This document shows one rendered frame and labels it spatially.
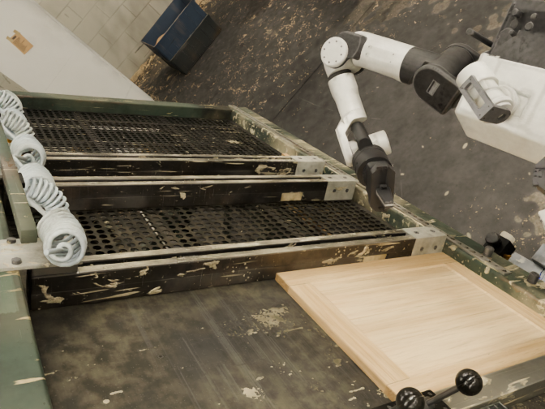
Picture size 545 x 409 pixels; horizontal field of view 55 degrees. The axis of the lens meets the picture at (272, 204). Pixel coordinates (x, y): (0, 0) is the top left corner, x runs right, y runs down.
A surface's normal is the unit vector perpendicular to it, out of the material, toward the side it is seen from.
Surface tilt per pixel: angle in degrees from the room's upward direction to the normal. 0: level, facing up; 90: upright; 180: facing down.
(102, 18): 90
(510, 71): 23
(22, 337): 56
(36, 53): 90
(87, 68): 90
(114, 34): 90
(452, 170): 0
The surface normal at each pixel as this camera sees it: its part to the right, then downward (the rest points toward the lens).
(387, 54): -0.59, 0.04
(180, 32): 0.52, 0.38
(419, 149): -0.59, -0.48
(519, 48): -0.79, -0.14
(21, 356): 0.19, -0.91
